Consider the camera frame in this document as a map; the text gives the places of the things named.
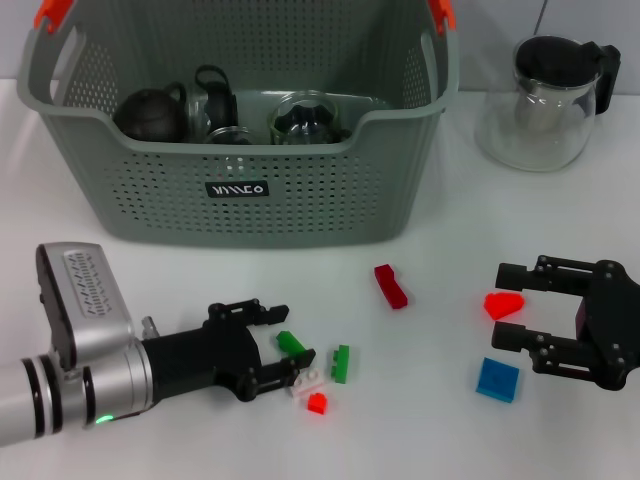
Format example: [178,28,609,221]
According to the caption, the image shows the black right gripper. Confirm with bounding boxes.
[491,254,640,392]

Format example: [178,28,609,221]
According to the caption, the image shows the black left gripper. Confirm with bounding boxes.
[141,297,318,404]

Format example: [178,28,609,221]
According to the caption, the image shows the green toy brick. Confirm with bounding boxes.
[274,329,310,359]
[328,343,351,385]

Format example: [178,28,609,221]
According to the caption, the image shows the glass teacup black sleeve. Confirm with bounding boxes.
[268,89,352,146]
[185,64,240,135]
[203,124,257,146]

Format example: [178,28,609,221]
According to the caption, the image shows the orange red pointed block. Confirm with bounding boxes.
[483,291,526,321]

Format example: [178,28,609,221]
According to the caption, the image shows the blue square flat block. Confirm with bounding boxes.
[475,356,520,404]

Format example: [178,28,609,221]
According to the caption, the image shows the dark red long block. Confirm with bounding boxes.
[373,263,409,310]

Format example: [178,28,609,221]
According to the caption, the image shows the grey perforated storage bin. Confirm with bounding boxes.
[16,0,460,250]

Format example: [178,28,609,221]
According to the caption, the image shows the glass pitcher black lid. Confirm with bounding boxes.
[473,33,623,174]

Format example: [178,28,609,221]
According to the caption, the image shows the small round black teapot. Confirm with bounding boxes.
[112,82,190,144]

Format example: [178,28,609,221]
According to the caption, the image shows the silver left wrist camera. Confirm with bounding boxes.
[34,242,137,372]

